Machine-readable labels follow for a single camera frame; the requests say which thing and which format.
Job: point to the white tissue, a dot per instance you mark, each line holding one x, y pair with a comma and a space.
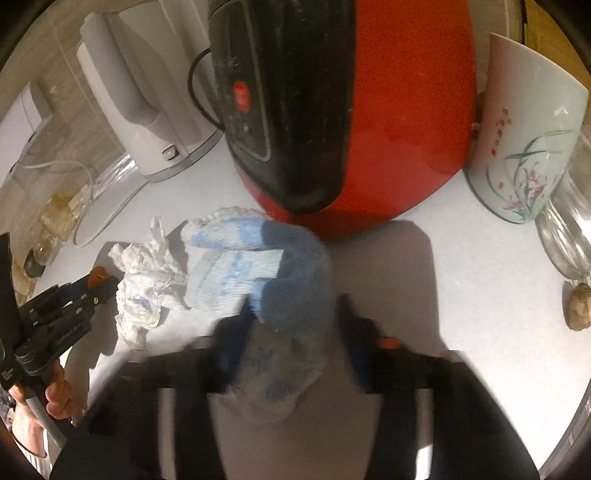
147, 281

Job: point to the wooden cutting board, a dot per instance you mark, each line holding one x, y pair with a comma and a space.
547, 23

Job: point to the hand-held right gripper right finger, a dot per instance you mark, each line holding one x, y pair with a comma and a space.
359, 350

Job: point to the white electric kettle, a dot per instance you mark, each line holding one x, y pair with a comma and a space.
138, 92

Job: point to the white floral mug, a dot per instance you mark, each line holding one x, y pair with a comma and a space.
521, 115

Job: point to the clear glass cup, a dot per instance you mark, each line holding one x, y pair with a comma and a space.
90, 184

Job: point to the white kettle base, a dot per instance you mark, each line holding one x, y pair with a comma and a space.
196, 154

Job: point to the blue and white cloth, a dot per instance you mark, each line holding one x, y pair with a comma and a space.
286, 286

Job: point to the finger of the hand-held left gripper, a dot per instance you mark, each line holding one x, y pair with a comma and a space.
94, 288

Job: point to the clear glass jar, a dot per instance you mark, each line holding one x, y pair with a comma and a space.
568, 240

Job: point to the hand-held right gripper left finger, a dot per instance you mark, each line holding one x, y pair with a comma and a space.
231, 344

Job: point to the red and black rice cooker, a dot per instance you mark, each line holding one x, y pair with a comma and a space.
392, 115

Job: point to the person's left hand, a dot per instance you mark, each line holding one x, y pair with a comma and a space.
62, 392

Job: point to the white wall socket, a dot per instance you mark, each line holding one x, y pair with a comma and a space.
27, 108

